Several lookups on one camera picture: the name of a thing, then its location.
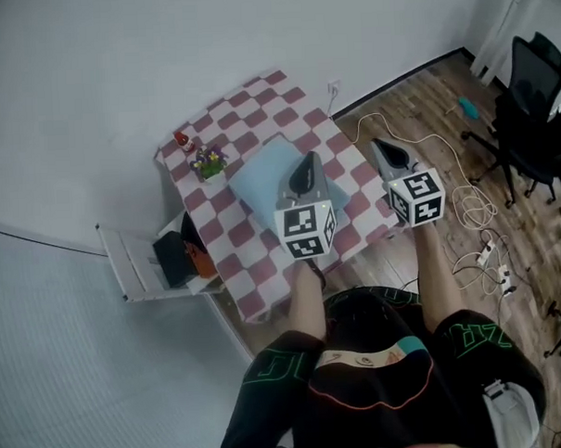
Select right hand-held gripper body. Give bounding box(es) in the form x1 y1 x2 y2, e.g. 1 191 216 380
381 166 450 230

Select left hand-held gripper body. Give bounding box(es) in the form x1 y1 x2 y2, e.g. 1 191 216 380
273 197 340 262

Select person's right forearm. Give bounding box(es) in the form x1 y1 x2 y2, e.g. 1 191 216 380
411 218 466 335

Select person's left forearm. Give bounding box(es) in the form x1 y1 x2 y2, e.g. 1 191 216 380
283 259 329 345

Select red white checkered tablecloth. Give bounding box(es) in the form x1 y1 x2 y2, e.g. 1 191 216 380
149 64 405 328

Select teal object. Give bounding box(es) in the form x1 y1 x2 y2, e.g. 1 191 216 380
456 96 482 122

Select potted purple yellow flowers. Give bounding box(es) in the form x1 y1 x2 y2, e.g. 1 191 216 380
188 145 231 186

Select white power strip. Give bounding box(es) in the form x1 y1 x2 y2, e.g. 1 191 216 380
497 263 517 297
477 237 498 265

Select orange black bag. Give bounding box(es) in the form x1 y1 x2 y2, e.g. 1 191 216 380
179 213 218 280

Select small red bottle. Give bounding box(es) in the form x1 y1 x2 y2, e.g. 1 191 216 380
172 129 198 155

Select black box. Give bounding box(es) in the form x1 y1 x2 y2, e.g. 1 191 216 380
151 229 197 291

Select black office chair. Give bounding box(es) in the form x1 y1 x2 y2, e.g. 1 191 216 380
456 31 561 212

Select white open shelf rack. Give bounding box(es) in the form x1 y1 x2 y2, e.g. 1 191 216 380
95 210 225 306

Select person's black printed shirt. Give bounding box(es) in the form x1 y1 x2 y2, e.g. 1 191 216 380
208 277 550 448

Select grey white worn pouch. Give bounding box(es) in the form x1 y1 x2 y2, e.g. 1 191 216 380
480 378 542 448

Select white window blinds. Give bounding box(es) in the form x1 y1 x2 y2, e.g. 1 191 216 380
0 209 261 448

